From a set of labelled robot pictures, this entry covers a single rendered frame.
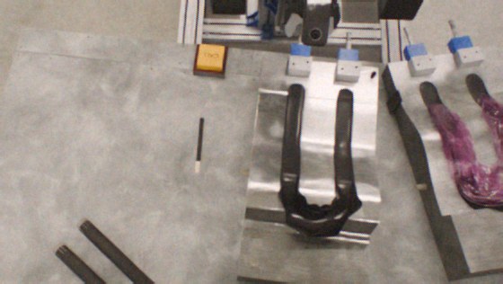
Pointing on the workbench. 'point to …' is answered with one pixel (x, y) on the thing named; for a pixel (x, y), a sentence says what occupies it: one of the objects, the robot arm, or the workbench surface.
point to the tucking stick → (198, 146)
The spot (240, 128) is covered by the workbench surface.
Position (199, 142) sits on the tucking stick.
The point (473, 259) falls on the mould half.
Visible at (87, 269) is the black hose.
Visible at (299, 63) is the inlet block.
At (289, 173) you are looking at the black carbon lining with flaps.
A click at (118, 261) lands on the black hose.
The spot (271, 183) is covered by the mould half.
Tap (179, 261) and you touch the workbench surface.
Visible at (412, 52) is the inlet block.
